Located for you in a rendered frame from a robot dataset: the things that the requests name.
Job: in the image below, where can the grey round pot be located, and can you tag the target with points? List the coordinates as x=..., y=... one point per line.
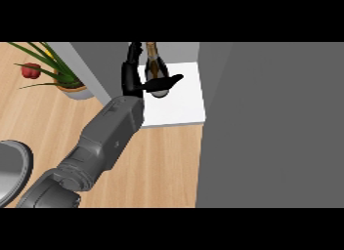
x=6, y=172

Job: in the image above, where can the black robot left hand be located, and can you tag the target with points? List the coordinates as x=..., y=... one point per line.
x=130, y=76

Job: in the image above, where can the grey open cabinet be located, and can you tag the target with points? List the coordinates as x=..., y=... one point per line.
x=172, y=104

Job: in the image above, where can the green potted plant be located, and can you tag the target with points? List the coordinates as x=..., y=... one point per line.
x=59, y=73

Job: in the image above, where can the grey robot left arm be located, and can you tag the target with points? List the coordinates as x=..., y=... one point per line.
x=106, y=133

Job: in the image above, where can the dark wine bottle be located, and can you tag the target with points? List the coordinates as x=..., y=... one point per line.
x=155, y=65

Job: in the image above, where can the red bell pepper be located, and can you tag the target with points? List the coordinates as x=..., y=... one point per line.
x=29, y=71

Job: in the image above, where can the flat dark grey cabinet door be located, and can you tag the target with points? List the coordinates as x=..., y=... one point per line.
x=280, y=127

